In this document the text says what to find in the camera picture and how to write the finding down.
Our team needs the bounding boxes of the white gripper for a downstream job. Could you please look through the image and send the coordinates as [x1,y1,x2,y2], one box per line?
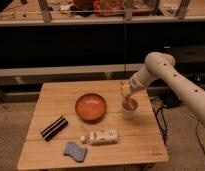
[121,72,149,97]

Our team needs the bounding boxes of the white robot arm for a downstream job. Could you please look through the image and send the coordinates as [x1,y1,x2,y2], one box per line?
[121,52,205,127]

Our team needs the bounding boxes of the white ceramic cup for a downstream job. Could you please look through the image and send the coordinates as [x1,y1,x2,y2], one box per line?
[122,98,138,119]

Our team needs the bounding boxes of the orange plate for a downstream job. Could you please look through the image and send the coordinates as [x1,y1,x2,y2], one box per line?
[75,93,107,121]

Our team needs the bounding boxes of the white plastic bottle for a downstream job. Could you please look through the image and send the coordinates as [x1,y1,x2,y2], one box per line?
[80,129,118,145]

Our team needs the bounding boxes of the wooden table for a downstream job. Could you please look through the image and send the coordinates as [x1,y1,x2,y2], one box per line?
[18,80,169,170]

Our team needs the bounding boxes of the black box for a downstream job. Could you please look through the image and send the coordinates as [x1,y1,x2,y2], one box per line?
[164,45,205,74]

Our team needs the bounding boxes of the black striped block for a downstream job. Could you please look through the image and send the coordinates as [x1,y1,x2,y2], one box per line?
[41,116,68,141]

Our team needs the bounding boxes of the blue sponge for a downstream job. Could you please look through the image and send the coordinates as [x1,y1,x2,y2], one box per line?
[63,142,87,162]

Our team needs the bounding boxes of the long shelf bench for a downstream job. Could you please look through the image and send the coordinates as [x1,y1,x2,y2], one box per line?
[0,63,143,86]

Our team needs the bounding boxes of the black cable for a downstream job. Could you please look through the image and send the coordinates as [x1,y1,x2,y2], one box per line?
[123,19,128,80]

